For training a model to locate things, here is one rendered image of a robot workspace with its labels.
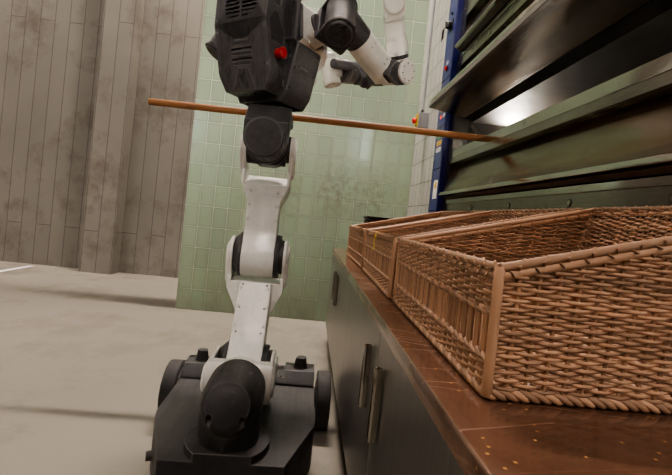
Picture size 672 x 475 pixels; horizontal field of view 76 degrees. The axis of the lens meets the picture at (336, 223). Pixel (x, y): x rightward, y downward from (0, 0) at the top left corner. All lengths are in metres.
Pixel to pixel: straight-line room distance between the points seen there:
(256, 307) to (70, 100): 4.02
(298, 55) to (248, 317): 0.81
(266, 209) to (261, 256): 0.15
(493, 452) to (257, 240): 1.07
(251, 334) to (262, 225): 0.34
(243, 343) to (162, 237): 3.36
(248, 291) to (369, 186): 1.93
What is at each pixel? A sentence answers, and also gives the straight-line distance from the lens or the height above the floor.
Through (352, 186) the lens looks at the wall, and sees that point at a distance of 3.17.
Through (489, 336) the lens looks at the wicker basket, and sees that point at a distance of 0.53.
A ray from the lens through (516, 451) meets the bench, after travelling 0.45.
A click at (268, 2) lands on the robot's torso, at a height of 1.33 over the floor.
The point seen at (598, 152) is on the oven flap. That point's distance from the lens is 1.28.
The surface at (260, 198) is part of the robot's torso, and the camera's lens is 1.40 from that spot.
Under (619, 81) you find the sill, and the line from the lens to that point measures 1.29.
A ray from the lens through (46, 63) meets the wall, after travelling 5.34.
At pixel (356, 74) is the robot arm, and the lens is 1.79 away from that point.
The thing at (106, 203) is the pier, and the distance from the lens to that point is 4.67.
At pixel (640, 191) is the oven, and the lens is 1.15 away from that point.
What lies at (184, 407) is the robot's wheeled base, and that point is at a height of 0.17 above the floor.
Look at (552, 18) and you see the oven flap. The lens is 1.46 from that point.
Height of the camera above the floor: 0.77
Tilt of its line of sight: 1 degrees down
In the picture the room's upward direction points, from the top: 6 degrees clockwise
